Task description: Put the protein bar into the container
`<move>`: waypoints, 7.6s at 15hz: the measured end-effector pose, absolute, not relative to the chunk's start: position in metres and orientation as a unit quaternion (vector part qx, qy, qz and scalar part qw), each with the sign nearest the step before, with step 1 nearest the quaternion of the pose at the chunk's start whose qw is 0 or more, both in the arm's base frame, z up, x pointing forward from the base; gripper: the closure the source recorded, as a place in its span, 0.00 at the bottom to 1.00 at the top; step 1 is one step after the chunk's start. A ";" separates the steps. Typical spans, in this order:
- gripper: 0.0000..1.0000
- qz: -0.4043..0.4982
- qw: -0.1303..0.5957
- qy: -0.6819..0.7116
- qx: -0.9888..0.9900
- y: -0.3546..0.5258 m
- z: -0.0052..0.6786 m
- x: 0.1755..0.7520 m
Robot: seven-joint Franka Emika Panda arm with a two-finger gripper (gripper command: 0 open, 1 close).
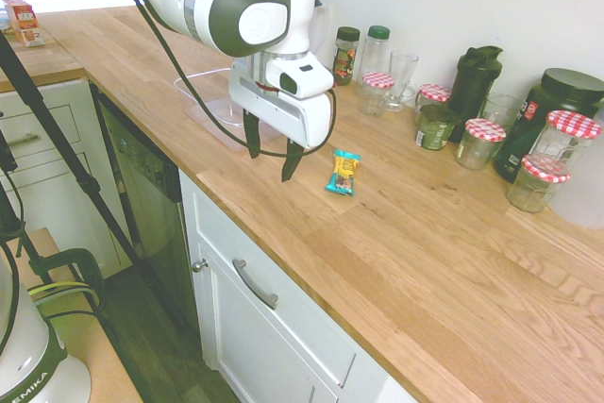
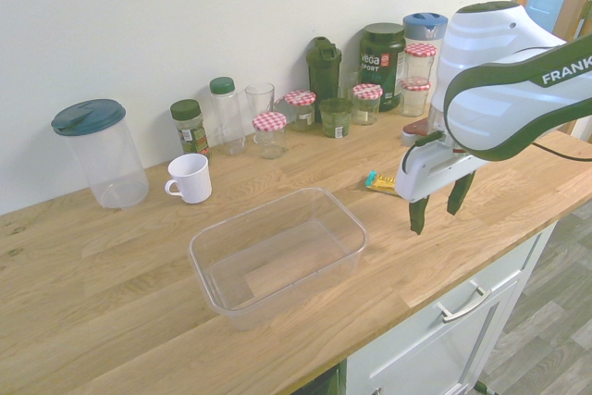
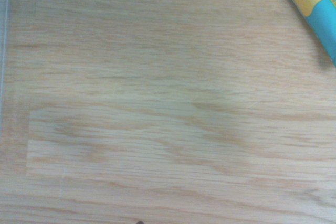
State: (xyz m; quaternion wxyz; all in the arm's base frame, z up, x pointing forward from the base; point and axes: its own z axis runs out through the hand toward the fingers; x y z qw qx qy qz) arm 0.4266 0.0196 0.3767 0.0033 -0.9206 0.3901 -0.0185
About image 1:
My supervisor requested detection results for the clear bottle with green lid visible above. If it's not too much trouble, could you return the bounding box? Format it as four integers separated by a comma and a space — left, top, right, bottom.
356, 25, 392, 97

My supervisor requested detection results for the tall glass with handle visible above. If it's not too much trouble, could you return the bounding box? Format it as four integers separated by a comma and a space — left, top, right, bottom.
384, 50, 420, 113

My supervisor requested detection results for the small green lidded tub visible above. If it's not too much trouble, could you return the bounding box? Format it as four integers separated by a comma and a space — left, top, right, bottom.
414, 104, 461, 152

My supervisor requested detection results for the yellow green cable bundle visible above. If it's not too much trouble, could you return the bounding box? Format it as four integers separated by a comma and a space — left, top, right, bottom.
27, 279, 101, 310

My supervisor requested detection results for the silver straight drawer handle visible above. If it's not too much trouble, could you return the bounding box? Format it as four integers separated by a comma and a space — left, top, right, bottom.
4, 132, 42, 148

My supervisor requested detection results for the clear plastic rectangular container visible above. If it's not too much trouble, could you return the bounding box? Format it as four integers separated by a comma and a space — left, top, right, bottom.
173, 67, 284, 152

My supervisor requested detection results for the spice jar with green lid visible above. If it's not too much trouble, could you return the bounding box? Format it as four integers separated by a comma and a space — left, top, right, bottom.
332, 25, 361, 87

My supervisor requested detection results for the orange and white carton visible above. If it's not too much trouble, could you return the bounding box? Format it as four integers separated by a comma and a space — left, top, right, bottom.
2, 0, 39, 34
11, 27, 46, 48

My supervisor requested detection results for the silver curved drawer handle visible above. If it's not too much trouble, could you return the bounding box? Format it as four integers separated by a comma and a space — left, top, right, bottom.
231, 259, 279, 311

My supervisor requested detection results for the tan robot mounting board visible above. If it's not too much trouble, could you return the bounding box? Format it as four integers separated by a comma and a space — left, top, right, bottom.
0, 227, 143, 403

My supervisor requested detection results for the dark green shaker bottle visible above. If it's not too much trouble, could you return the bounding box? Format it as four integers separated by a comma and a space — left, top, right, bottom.
446, 45, 504, 143

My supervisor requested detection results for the large dark green protein tub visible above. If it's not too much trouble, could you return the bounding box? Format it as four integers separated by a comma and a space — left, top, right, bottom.
494, 67, 604, 185

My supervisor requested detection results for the glass jar red checkered lid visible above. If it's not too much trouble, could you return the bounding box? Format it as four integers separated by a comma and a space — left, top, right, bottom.
530, 109, 604, 173
413, 83, 452, 126
506, 155, 571, 214
455, 118, 507, 172
359, 71, 395, 117

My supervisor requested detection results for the white drawer front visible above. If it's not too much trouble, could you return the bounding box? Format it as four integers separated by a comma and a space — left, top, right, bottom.
188, 189, 359, 389

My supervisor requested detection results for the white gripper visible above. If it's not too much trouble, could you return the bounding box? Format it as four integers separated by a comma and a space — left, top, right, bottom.
229, 56, 334, 184

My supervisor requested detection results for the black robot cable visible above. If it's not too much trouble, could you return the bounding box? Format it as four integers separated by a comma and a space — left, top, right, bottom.
101, 0, 339, 159

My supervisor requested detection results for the clear glass tumbler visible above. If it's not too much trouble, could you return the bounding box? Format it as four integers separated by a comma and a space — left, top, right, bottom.
479, 92, 523, 133

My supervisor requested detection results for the black dishwasher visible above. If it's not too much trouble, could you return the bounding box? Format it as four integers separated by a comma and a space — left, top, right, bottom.
92, 84, 186, 328

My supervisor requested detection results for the white cabinet door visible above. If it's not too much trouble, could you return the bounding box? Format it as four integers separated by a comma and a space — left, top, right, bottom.
197, 242, 341, 403

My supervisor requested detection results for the white drawer cabinet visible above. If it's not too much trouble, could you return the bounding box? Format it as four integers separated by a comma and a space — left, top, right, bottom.
0, 76, 133, 281

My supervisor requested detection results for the teal and yellow protein bar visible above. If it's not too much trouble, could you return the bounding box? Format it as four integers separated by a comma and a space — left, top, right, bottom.
324, 148, 362, 197

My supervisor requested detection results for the black camera tripod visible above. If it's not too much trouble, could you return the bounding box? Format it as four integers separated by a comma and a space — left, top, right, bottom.
0, 29, 190, 333

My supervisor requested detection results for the dark green clamp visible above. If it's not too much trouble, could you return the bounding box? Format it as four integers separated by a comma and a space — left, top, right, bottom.
18, 246, 108, 328

